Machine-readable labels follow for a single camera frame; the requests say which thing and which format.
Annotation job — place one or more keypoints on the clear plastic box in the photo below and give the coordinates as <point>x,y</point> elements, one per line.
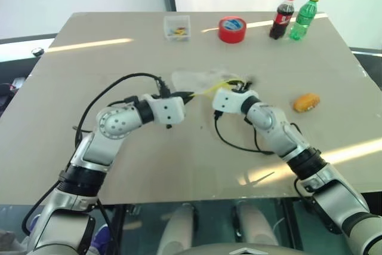
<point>177,28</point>

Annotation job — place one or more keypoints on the beige rounded robot leg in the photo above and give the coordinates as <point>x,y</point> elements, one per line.
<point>177,228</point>
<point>256,225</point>

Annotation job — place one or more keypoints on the colourful small clips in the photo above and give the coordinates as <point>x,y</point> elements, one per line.
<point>177,31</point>

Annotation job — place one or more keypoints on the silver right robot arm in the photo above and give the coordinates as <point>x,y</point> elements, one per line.
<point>274,123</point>

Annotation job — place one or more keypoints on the cola bottle with red cap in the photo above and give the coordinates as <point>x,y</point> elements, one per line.
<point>281,17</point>

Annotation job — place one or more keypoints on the green bottle with yellow cap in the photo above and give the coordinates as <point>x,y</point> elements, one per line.
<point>302,19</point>

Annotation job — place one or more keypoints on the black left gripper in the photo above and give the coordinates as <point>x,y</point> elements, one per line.
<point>178,94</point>

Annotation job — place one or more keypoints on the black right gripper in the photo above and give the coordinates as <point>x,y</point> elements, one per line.
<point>240,88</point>

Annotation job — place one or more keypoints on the clear plastic bag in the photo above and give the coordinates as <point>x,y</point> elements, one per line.
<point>203,79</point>

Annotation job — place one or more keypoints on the dark clutter beside table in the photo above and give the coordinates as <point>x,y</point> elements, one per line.
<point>10,89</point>

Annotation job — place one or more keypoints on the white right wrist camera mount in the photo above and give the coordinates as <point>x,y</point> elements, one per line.
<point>228,101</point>

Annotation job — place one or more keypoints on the small black round object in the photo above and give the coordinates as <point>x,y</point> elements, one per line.
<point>37,51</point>

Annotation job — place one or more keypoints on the grey robot torso edge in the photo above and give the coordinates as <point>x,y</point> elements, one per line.
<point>241,249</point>

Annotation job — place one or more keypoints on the purple shoe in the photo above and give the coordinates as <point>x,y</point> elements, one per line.
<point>101,235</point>

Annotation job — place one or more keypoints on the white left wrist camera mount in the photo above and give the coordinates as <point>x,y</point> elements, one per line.
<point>167,109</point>

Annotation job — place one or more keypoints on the orange wrapped snack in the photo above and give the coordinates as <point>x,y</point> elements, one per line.
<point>306,102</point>

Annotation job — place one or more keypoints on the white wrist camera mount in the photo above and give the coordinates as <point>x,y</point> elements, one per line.
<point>167,109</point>
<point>228,101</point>

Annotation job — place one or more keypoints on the red tape roll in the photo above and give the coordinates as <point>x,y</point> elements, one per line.
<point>232,30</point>

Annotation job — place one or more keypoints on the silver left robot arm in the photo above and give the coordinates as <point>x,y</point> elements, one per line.
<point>115,123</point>

